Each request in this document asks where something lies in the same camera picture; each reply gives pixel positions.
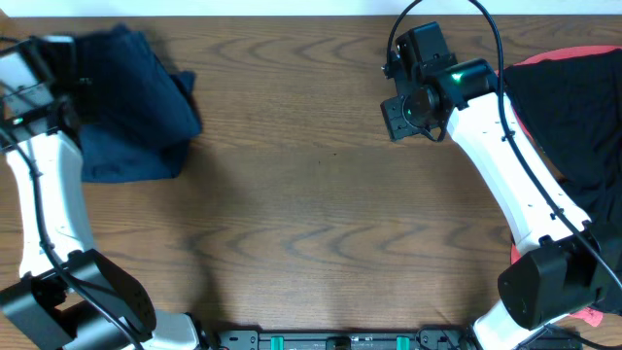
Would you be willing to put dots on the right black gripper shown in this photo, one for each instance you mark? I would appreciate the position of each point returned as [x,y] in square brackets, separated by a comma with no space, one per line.
[397,125]

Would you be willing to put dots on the dark blue denim shorts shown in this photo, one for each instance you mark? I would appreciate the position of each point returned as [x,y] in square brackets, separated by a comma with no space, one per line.
[130,97]

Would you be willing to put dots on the dark blue garment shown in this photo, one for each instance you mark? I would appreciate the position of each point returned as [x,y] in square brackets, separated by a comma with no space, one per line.
[122,155]

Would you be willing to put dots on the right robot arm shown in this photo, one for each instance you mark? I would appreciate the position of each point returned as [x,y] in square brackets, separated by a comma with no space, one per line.
[565,261]

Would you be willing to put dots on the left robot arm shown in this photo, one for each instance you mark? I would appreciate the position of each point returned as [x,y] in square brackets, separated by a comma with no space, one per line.
[69,295]

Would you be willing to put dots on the black garment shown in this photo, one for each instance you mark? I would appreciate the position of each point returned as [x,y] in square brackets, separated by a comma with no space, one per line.
[578,112]

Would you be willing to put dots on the coral red garment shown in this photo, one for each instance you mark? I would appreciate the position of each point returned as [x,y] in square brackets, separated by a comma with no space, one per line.
[559,52]

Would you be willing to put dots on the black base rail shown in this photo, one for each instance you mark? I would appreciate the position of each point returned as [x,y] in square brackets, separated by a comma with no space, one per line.
[424,339]

